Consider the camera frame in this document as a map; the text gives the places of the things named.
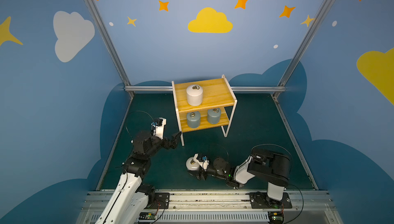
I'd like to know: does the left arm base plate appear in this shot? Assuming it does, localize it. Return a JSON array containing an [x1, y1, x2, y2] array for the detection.
[[145, 192, 170, 210]]

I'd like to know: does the right controller board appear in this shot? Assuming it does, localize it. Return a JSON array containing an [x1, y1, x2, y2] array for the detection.
[[268, 212, 284, 224]]

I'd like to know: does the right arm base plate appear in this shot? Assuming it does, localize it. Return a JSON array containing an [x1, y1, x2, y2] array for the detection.
[[249, 191, 292, 210]]

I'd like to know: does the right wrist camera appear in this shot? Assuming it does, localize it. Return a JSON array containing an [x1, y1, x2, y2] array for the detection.
[[193, 153, 209, 171]]

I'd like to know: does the left controller board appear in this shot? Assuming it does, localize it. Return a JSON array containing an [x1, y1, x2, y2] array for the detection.
[[137, 212, 158, 224]]

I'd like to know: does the rear aluminium frame bar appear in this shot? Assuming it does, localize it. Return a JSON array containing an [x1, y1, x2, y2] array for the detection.
[[125, 86, 286, 93]]

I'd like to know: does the white tea canister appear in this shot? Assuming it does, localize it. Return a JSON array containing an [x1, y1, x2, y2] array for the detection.
[[186, 85, 203, 107], [186, 157, 201, 171]]

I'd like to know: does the left aluminium frame post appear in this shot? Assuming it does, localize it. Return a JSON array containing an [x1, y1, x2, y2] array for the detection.
[[84, 0, 131, 88]]

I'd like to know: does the controller board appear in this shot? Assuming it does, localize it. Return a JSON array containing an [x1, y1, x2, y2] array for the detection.
[[268, 212, 284, 224], [137, 212, 158, 224]]

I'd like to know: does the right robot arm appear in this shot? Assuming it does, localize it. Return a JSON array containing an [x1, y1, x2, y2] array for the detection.
[[186, 148, 292, 203]]

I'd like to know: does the aluminium mounting rail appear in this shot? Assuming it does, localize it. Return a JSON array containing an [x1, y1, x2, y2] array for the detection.
[[75, 189, 344, 224]]

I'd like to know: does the left camera cable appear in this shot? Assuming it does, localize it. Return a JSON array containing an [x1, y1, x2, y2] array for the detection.
[[124, 110, 155, 140]]

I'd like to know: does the grey-blue tea canister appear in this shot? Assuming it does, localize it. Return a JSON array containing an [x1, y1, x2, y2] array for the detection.
[[207, 108, 221, 125], [186, 111, 201, 129]]

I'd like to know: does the right aluminium frame post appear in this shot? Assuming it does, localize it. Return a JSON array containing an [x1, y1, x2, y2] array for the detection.
[[273, 0, 336, 101]]

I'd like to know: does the wooden two-tier shelf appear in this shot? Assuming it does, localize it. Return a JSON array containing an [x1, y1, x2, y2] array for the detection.
[[171, 75, 238, 137]]

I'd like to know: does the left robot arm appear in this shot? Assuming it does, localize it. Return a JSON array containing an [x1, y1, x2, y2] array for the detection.
[[96, 131, 182, 224]]

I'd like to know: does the aluminium frame post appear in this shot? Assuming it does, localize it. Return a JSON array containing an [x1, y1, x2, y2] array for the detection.
[[84, 0, 131, 88], [273, 0, 336, 101]]

